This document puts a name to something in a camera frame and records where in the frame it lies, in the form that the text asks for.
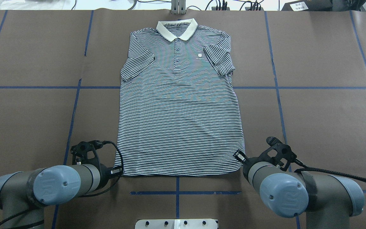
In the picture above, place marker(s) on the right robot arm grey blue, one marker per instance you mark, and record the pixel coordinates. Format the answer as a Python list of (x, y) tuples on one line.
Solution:
[(328, 201)]

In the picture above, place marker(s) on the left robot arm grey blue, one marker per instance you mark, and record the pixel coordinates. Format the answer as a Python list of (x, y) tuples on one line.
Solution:
[(25, 194)]

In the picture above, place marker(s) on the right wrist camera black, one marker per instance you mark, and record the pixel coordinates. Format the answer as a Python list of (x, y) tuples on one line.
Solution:
[(278, 154)]

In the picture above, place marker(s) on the aluminium frame post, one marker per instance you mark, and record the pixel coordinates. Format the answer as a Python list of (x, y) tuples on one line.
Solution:
[(178, 7)]

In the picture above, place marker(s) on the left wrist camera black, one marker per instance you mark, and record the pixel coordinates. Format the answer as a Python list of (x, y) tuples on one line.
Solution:
[(86, 153)]

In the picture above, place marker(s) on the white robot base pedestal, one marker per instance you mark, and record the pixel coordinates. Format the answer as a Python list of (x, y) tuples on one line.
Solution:
[(177, 224)]

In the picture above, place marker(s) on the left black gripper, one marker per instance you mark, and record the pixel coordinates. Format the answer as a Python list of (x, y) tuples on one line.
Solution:
[(105, 174)]

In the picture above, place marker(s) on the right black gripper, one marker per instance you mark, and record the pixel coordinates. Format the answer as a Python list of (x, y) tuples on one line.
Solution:
[(246, 163)]

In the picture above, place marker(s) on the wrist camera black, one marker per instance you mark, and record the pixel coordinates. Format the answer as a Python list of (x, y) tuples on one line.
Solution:
[(278, 154), (86, 153)]

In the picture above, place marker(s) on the striped polo shirt white collar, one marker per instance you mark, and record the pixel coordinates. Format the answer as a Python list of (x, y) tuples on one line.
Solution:
[(178, 112)]

